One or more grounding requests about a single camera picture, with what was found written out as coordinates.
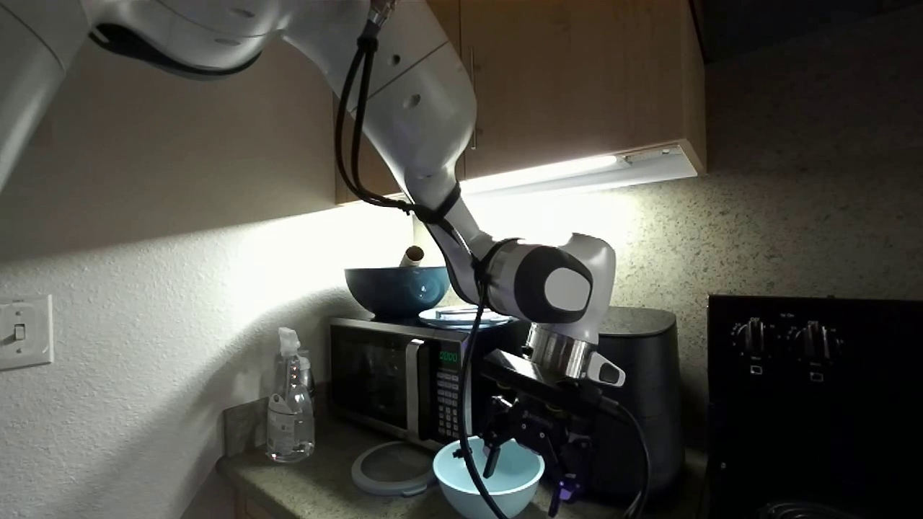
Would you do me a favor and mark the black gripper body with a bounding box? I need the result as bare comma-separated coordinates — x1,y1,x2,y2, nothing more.
487,381,601,475

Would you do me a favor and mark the light blue bowl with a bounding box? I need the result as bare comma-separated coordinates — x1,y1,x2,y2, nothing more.
429,434,549,519

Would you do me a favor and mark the black air fryer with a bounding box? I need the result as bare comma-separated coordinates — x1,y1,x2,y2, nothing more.
575,306,686,506

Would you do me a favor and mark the large dark blue bowl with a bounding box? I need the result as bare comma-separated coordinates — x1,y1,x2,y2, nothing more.
343,264,454,325

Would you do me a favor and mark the round grey container lid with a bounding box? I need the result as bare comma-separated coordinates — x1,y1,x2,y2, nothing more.
350,439,439,499

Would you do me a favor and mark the black and silver microwave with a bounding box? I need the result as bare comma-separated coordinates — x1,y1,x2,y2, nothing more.
328,315,535,455

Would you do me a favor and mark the light blue plate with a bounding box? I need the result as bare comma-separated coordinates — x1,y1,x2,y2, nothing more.
416,303,513,335

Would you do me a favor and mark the clear spray bottle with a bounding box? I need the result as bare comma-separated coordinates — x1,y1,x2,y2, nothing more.
262,325,321,466

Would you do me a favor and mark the black stove knob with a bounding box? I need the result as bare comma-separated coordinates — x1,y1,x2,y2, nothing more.
726,315,773,381
791,316,843,384

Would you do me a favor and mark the under-cabinet light strip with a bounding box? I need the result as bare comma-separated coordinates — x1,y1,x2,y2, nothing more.
460,142,703,202

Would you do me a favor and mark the black electric stove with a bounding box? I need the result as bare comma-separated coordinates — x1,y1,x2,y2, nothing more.
706,293,923,519

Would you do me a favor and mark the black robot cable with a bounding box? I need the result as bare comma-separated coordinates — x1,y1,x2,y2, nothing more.
331,0,657,519

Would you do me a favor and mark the wooden wall cabinet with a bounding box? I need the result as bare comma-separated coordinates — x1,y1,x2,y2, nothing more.
328,0,709,204

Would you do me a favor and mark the white wall light switch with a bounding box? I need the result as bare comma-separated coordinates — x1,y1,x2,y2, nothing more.
0,292,59,375

